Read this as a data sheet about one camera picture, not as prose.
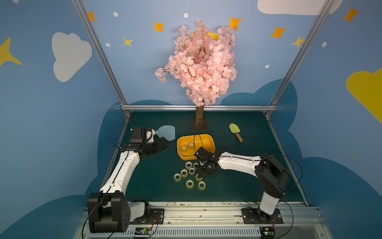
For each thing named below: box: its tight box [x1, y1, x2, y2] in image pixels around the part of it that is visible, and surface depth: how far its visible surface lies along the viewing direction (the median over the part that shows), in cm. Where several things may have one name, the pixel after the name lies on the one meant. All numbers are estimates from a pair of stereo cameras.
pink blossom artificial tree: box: [154, 19, 238, 126], surface depth 74 cm
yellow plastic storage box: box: [176, 133, 216, 161], surface depth 102 cm
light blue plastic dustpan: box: [154, 124, 176, 142], surface depth 113 cm
